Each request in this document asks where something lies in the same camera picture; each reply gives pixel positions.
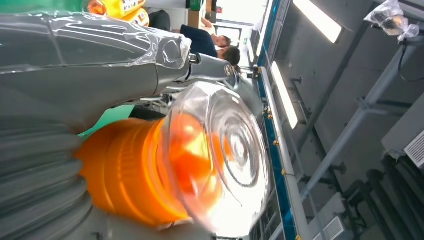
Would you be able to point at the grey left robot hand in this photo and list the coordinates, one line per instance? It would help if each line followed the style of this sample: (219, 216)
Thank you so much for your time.
(82, 82)

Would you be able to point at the person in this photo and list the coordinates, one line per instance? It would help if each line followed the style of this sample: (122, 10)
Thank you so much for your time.
(200, 41)
(231, 56)

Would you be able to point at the long ceiling light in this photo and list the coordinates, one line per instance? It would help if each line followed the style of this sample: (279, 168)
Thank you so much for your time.
(318, 20)
(285, 96)

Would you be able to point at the grey ceiling pipe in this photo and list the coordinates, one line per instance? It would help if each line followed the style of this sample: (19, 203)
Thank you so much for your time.
(351, 126)

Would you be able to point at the plastic wrapped ceiling device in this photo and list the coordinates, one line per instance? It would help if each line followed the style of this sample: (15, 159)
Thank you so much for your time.
(391, 21)

